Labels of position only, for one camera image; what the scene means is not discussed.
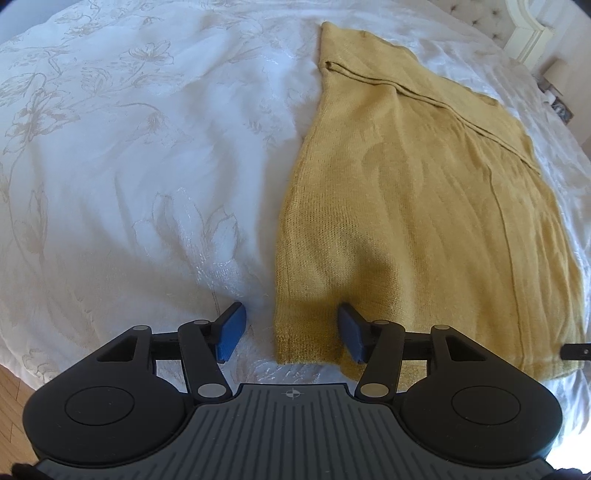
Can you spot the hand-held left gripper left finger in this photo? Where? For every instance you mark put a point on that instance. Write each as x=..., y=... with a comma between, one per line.
x=231, y=333

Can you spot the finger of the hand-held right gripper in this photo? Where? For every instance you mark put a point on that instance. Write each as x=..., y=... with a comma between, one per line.
x=576, y=351

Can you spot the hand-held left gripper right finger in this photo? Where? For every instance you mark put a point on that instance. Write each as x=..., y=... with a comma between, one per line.
x=351, y=337

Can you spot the yellow knit sweater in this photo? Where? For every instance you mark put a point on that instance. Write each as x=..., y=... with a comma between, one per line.
x=415, y=207

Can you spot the white floral bedspread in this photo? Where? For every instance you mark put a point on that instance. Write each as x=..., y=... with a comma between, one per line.
x=138, y=161

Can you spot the white cylinder device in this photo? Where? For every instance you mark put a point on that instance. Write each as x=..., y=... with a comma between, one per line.
x=549, y=97

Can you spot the cream bedside lamp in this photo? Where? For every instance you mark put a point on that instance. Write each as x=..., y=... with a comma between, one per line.
x=556, y=74

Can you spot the cream tufted headboard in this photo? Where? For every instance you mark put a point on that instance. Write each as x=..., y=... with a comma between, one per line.
x=526, y=37

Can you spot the wooden picture frame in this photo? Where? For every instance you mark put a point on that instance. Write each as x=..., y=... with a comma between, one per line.
x=564, y=110

